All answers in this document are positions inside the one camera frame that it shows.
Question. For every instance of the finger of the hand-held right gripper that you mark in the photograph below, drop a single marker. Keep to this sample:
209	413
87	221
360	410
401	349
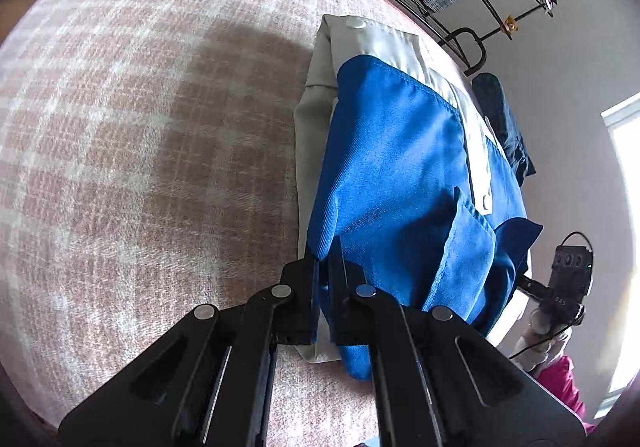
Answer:
535	289

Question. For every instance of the pink plaid blanket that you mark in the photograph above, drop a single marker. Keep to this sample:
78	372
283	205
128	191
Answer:
150	152

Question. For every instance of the window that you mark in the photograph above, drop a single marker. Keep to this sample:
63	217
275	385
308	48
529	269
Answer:
622	252

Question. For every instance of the dark blue garment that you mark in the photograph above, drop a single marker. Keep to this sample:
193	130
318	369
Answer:
507	127

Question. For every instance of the black metal clothes rack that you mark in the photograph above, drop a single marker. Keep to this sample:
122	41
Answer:
470	34

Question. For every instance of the person's right hand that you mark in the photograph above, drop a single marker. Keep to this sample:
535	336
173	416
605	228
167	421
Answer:
542	342

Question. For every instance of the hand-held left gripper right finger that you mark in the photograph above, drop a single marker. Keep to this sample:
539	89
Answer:
345	297

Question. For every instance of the white and blue jacket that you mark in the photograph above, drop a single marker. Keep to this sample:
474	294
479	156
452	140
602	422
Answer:
400	152

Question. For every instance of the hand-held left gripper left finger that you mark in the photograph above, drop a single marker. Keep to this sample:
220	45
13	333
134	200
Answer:
300	297

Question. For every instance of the person's right forearm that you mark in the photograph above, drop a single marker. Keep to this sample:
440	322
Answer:
560	384

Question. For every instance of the small teddy bear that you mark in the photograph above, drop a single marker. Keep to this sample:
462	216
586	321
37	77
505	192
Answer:
510	24

